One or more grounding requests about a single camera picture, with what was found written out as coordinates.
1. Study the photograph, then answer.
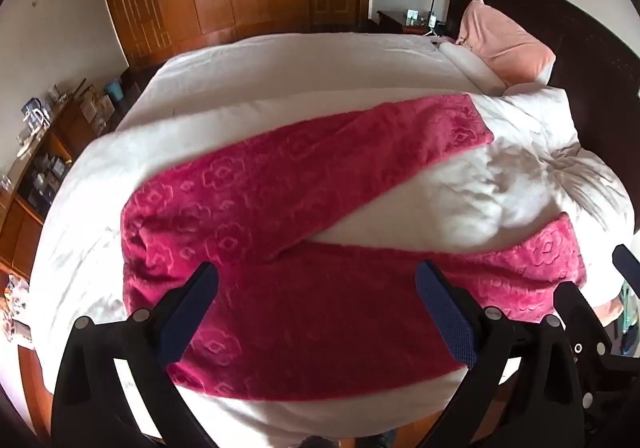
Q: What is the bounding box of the dark wooden headboard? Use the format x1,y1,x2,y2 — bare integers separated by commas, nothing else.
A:
447,0,640,233

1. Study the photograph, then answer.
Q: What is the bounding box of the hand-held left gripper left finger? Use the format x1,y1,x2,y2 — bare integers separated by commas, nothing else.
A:
50,262,221,448

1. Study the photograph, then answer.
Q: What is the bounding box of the red embossed fleece blanket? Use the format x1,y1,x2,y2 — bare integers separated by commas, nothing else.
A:
121,92,587,401

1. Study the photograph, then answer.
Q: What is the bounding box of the white duvet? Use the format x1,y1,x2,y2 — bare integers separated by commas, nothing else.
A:
30,30,631,441

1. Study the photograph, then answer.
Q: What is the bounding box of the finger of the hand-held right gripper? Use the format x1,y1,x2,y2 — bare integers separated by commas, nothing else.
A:
612,244,640,289
554,280,614,365

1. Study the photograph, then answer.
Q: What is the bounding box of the cardboard box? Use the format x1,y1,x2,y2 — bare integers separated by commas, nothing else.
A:
75,84,117,125

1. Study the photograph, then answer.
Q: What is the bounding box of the pink pillow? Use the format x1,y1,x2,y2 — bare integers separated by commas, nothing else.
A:
457,0,557,88

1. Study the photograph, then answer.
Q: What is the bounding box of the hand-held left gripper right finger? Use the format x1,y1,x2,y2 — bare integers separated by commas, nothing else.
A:
416,260,592,448

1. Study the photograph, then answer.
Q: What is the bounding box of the white pillow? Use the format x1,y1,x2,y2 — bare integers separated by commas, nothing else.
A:
440,42,507,96

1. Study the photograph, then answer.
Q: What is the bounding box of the clear jug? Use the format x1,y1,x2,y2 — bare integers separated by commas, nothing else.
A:
22,98,52,129

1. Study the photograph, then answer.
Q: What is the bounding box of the patterned cloth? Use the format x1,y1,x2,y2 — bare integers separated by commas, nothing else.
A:
0,273,32,345

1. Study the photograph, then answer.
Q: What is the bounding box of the dark wooden nightstand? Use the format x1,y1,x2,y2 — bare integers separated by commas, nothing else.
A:
376,10,427,35

